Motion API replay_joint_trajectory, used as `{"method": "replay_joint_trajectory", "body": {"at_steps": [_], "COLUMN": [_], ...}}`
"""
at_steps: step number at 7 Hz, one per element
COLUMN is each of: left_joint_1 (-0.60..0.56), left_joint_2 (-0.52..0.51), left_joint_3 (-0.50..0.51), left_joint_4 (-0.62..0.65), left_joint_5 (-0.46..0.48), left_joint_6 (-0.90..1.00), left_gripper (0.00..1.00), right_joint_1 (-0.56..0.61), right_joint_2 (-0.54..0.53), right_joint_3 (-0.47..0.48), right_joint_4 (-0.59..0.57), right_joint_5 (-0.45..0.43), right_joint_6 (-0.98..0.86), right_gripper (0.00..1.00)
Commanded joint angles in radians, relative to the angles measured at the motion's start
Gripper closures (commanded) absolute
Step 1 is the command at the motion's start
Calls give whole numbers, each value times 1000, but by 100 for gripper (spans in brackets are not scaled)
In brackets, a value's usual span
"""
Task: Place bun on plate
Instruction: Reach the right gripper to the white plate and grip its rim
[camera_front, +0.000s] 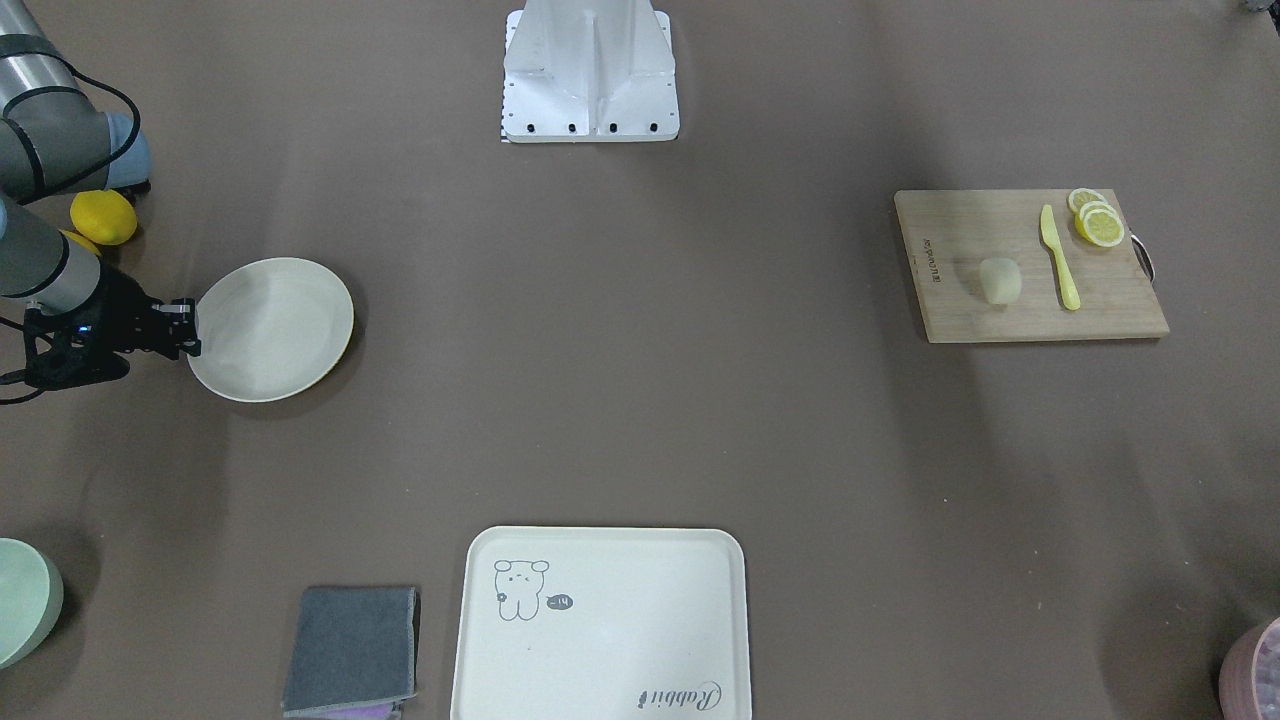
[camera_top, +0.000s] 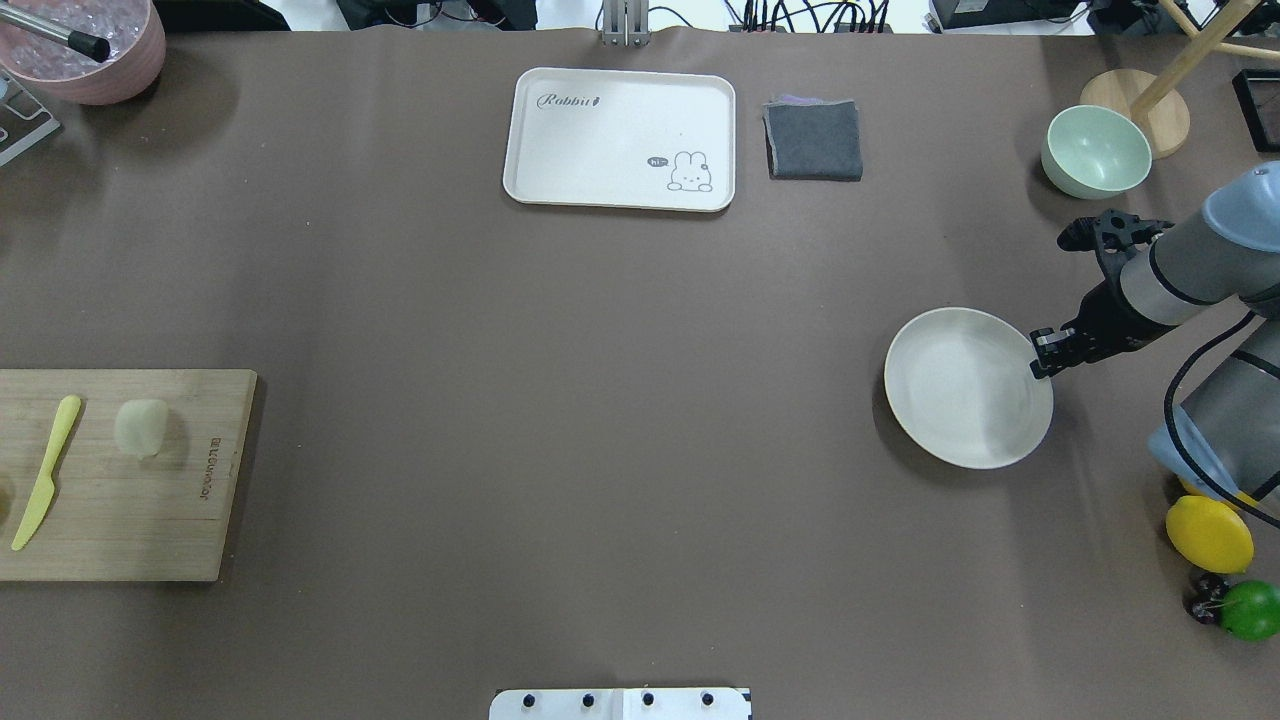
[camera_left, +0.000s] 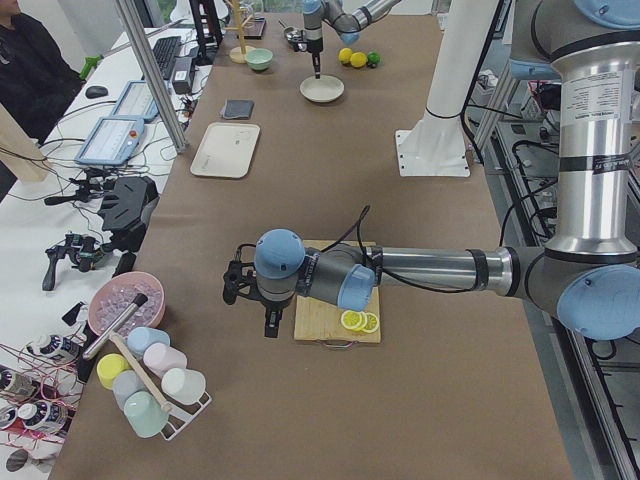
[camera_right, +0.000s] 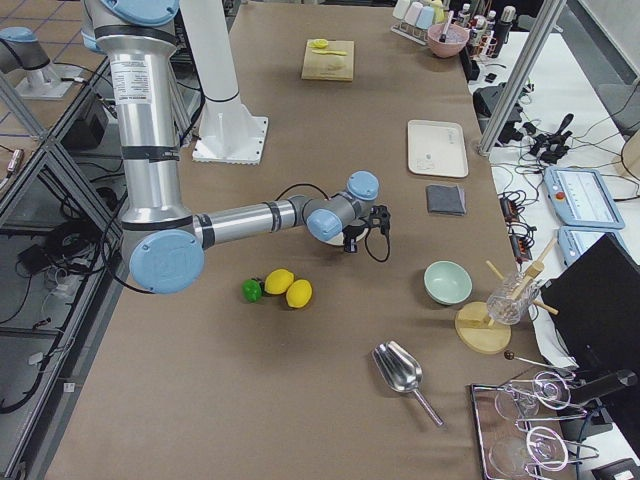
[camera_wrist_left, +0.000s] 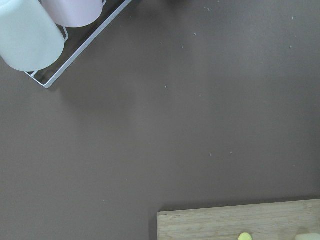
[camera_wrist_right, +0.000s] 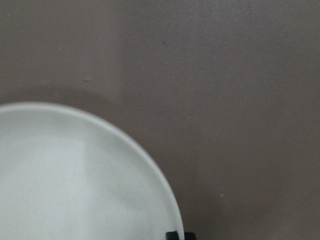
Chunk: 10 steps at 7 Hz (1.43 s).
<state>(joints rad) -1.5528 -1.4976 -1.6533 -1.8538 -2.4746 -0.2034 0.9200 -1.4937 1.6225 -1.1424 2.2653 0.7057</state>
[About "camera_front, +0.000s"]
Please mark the cream round plate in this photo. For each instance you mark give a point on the cream round plate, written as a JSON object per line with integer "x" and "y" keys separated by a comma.
{"x": 272, "y": 329}

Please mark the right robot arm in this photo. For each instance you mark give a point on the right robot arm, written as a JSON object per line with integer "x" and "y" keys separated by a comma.
{"x": 55, "y": 141}

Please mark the pink ice bucket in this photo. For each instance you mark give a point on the pink ice bucket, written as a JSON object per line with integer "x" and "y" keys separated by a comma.
{"x": 1249, "y": 675}

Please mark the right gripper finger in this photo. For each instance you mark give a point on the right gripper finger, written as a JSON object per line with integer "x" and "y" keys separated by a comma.
{"x": 178, "y": 312}
{"x": 173, "y": 348}

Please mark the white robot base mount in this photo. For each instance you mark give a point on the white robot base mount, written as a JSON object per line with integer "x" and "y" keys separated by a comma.
{"x": 589, "y": 72}

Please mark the cream rabbit tray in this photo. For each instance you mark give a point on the cream rabbit tray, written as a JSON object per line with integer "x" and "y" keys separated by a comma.
{"x": 603, "y": 623}

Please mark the mint green bowl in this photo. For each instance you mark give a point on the mint green bowl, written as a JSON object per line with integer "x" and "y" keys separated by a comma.
{"x": 32, "y": 593}

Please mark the yellow lemon near plate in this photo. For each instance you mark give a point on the yellow lemon near plate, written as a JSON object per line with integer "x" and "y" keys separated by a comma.
{"x": 104, "y": 217}

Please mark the wooden cutting board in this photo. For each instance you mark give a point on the wooden cutting board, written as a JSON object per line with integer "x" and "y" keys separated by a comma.
{"x": 947, "y": 233}

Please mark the lemon slices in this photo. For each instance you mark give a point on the lemon slices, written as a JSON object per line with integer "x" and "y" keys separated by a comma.
{"x": 1096, "y": 219}

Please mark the yellow lemon outer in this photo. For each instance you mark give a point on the yellow lemon outer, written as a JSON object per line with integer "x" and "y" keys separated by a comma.
{"x": 82, "y": 241}

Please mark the yellow plastic knife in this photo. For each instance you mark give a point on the yellow plastic knife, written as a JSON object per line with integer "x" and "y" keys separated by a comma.
{"x": 1050, "y": 238}

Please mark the white steamed bun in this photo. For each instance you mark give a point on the white steamed bun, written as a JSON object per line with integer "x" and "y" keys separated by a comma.
{"x": 1001, "y": 281}

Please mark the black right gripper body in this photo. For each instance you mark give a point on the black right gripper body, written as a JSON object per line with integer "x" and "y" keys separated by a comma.
{"x": 122, "y": 305}

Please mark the grey folded cloth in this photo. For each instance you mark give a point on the grey folded cloth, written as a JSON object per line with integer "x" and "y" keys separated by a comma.
{"x": 354, "y": 653}

